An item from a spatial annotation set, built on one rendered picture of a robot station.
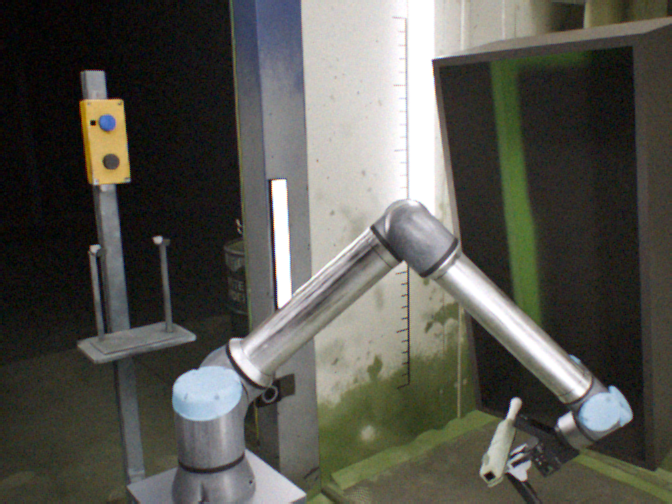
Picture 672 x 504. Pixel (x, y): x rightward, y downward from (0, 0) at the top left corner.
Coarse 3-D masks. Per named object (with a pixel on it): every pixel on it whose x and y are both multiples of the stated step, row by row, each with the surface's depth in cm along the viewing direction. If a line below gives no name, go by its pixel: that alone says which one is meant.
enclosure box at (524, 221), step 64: (448, 64) 182; (512, 64) 207; (576, 64) 192; (640, 64) 146; (448, 128) 195; (512, 128) 215; (576, 128) 199; (640, 128) 151; (448, 192) 199; (512, 192) 224; (576, 192) 207; (640, 192) 156; (512, 256) 229; (576, 256) 215; (640, 256) 162; (576, 320) 224; (640, 320) 207; (512, 384) 236; (640, 384) 215; (640, 448) 192
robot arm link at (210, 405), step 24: (192, 384) 141; (216, 384) 141; (240, 384) 144; (192, 408) 137; (216, 408) 137; (240, 408) 143; (192, 432) 138; (216, 432) 138; (240, 432) 143; (192, 456) 139; (216, 456) 139
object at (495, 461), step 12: (516, 408) 201; (504, 432) 181; (516, 432) 187; (492, 444) 179; (504, 444) 176; (492, 456) 169; (504, 456) 171; (492, 468) 163; (504, 468) 168; (492, 480) 164; (516, 480) 172; (528, 492) 171
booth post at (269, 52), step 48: (240, 0) 216; (288, 0) 216; (240, 48) 220; (288, 48) 218; (240, 96) 225; (288, 96) 221; (288, 144) 224; (288, 192) 226; (288, 432) 242; (288, 480) 245
